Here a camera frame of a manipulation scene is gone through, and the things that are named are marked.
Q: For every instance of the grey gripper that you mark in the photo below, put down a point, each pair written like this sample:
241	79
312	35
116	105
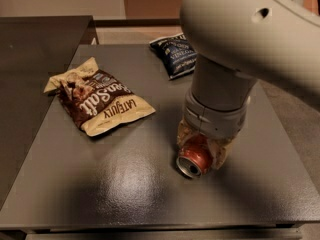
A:
213	120

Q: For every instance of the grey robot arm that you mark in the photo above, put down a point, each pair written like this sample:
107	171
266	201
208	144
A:
239	42

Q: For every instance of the dark blue vinegar chip bag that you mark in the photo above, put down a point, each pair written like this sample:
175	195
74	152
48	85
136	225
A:
176	54

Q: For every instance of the red coke can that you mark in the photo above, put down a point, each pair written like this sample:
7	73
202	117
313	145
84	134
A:
194	158

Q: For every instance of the beige sea salt chip bag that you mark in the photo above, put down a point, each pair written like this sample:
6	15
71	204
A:
95	100

